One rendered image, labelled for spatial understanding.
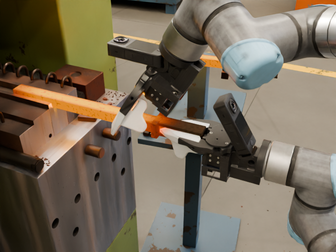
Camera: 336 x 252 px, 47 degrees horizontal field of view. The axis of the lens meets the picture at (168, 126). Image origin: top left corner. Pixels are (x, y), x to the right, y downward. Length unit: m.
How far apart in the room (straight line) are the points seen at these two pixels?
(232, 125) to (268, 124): 1.97
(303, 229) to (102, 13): 0.87
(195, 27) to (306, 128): 2.12
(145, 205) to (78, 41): 1.07
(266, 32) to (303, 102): 2.42
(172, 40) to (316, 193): 0.36
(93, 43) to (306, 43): 0.78
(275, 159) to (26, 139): 0.50
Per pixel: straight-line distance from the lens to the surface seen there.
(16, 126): 0.88
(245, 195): 2.10
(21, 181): 0.87
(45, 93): 0.92
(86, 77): 1.03
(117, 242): 1.30
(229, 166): 0.75
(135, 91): 0.70
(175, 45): 0.64
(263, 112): 2.77
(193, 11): 0.61
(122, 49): 0.71
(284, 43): 0.58
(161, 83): 0.69
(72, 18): 1.15
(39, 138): 0.90
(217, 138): 0.73
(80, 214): 1.02
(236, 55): 0.54
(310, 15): 0.62
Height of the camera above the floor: 1.44
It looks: 34 degrees down
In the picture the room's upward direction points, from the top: straight up
